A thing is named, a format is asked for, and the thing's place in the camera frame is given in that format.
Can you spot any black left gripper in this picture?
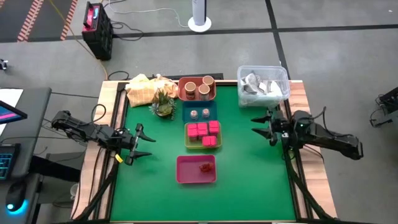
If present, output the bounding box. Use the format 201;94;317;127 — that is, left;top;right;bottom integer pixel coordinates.
114;123;157;166

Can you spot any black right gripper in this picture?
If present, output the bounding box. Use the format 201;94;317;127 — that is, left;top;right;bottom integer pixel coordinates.
251;110;294;147

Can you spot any yellow-green plastic bin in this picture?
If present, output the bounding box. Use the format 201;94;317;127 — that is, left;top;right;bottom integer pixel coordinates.
184;121;223;149

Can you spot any pink plastic bin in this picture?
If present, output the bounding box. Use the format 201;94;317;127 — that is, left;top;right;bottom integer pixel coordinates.
175;154;217;184

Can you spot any red-brown spice packet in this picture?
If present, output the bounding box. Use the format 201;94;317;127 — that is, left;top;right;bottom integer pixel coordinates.
198;161;215;174

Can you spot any white crumpled cloth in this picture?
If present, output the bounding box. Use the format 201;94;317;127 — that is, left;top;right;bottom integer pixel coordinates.
262;79;284;96

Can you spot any small potted succulent plant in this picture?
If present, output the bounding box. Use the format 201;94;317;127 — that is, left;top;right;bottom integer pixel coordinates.
148;88;177;119

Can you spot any grey crumpled cloth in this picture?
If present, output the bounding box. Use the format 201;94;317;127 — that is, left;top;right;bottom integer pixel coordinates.
243;73;264;96

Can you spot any clear plastic storage box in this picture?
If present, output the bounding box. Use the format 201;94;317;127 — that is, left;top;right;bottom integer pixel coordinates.
236;65;292;108

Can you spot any yellow checked cloth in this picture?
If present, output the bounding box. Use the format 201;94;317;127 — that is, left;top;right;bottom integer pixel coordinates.
124;73;180;108

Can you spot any dark blue plastic bin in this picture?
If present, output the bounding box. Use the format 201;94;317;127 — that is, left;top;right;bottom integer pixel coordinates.
182;101;218;123

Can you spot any terracotta orange plastic bin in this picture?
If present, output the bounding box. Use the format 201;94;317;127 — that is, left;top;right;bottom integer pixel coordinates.
177;76;217;102

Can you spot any green table mat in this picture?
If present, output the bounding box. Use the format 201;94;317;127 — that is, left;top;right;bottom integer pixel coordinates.
110;85;296;222

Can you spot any pale cup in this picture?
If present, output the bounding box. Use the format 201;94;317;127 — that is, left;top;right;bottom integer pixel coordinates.
69;182;80;200

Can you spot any black desk crossbar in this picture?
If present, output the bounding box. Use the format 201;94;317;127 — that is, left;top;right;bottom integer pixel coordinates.
29;151;88;184

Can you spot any dark grey desk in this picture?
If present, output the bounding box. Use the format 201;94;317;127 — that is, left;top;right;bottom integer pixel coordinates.
0;87;52;224

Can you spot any black crate with red top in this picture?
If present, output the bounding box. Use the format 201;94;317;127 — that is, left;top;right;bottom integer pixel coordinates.
81;1;114;62

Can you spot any white tower fan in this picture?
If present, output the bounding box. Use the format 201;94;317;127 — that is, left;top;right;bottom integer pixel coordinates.
187;0;213;33

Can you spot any black glowing computer mouse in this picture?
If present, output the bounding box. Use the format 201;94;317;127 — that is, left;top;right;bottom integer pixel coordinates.
5;181;29;216

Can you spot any computer monitor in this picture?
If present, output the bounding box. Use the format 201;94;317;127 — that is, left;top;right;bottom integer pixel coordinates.
0;100;28;125

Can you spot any backlit black keyboard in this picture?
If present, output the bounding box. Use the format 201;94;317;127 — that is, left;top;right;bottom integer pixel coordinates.
0;142;21;180

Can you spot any white paper sheet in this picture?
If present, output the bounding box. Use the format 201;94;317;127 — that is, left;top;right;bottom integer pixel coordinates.
0;88;24;134

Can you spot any black looped floor cable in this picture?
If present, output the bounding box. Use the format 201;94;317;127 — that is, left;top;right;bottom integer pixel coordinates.
107;70;131;81

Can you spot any black equipment with cables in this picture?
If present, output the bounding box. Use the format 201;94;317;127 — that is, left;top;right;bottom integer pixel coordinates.
369;86;398;128

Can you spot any yellow floor cable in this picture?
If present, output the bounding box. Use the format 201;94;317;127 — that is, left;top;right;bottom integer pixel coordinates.
46;0;109;80

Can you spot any white floor cable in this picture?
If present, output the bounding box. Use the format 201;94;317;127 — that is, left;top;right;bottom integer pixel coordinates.
107;0;190;29

